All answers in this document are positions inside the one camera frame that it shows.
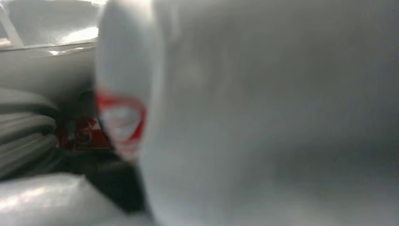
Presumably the white courier bag package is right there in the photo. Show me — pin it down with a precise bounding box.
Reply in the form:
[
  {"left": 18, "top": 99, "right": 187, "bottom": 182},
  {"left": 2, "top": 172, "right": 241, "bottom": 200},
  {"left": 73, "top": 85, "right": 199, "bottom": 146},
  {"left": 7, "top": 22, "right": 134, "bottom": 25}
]
[{"left": 57, "top": 0, "right": 399, "bottom": 226}]

